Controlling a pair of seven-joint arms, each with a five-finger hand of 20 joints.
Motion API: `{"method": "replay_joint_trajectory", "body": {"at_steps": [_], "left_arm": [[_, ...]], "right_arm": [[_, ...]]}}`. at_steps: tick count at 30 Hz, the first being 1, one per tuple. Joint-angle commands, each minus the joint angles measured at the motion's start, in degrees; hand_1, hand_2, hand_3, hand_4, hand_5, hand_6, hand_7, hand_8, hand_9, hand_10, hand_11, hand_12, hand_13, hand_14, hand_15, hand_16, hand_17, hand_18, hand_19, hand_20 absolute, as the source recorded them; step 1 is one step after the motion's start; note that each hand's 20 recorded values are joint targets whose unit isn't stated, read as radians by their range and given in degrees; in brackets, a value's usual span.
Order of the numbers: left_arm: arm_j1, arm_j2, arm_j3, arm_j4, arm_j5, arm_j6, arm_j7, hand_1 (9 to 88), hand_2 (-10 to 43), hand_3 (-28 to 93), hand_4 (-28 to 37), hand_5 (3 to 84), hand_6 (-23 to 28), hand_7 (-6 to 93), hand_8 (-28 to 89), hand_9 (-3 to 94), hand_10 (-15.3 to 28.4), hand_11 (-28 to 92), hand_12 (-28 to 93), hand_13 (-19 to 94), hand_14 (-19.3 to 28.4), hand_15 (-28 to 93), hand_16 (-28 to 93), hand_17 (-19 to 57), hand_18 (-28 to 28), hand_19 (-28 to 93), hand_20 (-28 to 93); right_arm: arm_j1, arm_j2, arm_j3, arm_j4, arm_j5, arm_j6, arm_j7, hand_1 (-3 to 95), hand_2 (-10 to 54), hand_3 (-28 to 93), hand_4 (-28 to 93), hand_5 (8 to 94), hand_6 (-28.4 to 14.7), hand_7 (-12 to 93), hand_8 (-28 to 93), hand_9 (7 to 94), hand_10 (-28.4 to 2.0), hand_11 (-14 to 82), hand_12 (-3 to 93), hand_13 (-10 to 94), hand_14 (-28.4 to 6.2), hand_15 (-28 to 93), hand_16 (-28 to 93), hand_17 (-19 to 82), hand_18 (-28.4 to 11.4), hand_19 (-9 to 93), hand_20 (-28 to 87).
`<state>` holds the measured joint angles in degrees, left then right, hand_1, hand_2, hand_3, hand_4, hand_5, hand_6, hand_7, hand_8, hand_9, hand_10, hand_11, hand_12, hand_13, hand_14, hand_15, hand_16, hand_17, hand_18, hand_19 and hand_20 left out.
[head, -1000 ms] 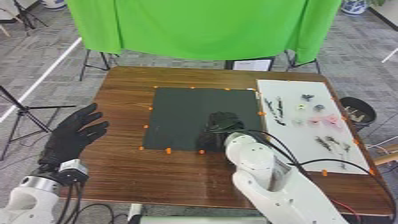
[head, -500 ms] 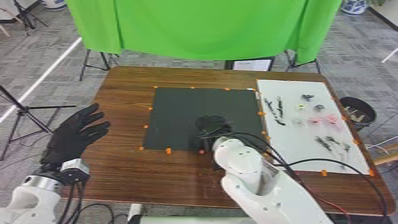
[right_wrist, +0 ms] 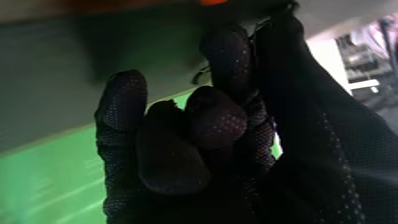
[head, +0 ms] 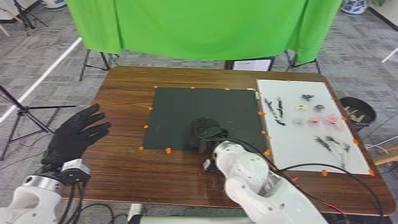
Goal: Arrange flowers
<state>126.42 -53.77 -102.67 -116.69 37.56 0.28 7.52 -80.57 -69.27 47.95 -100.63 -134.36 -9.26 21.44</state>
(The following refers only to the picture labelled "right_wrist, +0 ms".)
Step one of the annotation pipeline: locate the dark mat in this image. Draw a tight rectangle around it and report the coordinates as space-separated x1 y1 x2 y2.
0 14 216 153

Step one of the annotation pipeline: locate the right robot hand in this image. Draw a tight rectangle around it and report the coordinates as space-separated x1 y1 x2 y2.
95 0 398 224

